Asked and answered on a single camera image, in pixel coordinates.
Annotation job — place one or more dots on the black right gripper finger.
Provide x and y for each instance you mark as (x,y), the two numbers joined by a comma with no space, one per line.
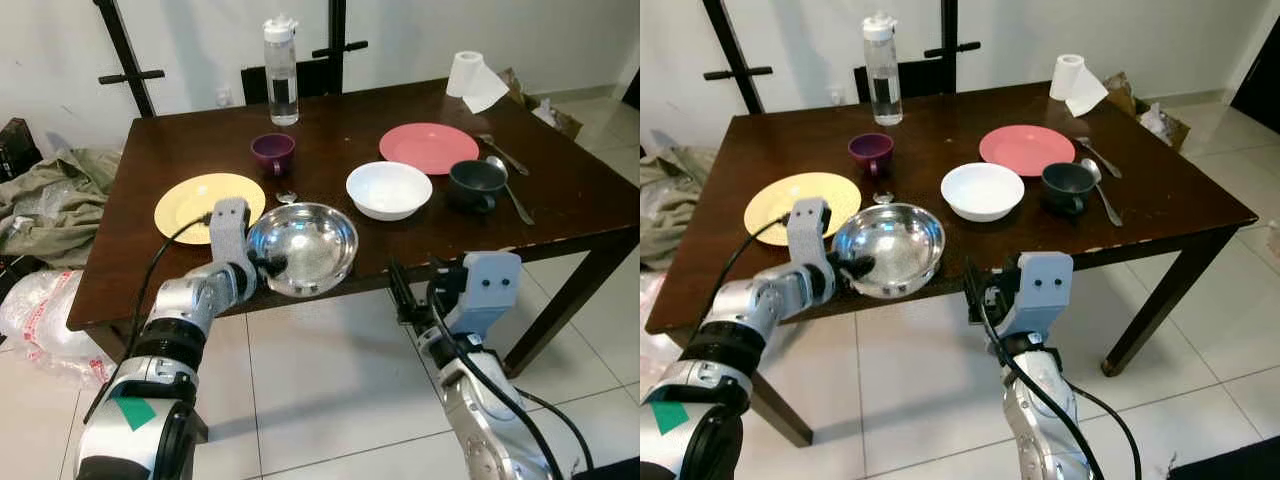
(976,290)
(401,290)

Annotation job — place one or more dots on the shiny steel bowl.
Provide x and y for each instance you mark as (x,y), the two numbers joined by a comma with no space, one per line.
(897,245)
(312,245)

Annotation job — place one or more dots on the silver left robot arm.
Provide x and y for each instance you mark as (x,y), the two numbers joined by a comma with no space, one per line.
(760,300)
(180,300)

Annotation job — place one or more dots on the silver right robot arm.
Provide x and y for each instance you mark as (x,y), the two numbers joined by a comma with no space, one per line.
(1040,420)
(480,420)

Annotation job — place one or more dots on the small silver spoon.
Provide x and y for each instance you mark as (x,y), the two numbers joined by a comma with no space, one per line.
(287,197)
(882,198)

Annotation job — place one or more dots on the yellow plate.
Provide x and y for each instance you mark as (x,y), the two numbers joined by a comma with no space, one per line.
(785,205)
(190,205)

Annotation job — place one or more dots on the white bowl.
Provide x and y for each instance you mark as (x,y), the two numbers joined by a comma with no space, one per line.
(388,190)
(982,190)

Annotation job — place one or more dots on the purple cup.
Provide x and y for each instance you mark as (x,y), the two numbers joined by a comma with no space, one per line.
(272,155)
(870,155)

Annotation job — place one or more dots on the dark green cup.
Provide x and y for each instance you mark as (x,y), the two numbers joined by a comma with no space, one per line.
(475,185)
(1068,187)

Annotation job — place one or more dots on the pink plate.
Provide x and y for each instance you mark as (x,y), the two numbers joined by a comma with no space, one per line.
(1025,150)
(425,148)

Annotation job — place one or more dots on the large silver spoon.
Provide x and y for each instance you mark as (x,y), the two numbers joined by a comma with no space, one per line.
(497,165)
(1090,168)

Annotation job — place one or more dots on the silver fork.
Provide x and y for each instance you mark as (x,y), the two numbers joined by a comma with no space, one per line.
(505,157)
(1098,158)

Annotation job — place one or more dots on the dark brown wooden table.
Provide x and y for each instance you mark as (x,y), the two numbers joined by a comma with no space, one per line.
(570,205)
(1170,205)

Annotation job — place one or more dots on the clear plastic water bottle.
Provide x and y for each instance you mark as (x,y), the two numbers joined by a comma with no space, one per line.
(882,80)
(281,80)

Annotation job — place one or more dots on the olive green cloth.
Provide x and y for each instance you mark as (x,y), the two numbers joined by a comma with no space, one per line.
(670,210)
(50,210)

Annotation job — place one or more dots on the black chair back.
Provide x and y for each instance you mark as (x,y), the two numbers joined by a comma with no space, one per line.
(925,80)
(315,80)

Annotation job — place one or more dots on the clear plastic bag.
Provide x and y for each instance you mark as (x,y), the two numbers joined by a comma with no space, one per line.
(40,320)
(655,330)

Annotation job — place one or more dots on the white paper towel roll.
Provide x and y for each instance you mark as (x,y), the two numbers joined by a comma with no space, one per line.
(465,75)
(1066,78)

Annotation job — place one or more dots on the black stand pole with crossbar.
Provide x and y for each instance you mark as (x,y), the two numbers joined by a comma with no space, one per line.
(337,45)
(738,70)
(130,72)
(947,45)

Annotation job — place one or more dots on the open cardboard box with bag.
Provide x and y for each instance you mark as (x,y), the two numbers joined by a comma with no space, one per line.
(1170,130)
(565,125)

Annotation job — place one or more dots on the black floor mat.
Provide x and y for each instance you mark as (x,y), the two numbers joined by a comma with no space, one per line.
(1230,462)
(610,470)

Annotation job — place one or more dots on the dark door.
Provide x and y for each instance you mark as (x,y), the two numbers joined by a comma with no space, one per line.
(1260,80)

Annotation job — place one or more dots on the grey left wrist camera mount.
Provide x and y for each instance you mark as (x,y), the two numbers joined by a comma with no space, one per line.
(808,230)
(230,230)

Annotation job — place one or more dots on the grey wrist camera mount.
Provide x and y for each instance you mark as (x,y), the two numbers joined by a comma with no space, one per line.
(1040,285)
(230,230)
(808,230)
(490,285)

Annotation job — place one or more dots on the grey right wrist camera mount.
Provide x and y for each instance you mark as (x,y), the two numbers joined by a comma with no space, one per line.
(490,285)
(1040,285)

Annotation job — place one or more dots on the white wall socket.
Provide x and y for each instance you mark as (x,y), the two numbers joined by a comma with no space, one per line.
(222,96)
(835,95)

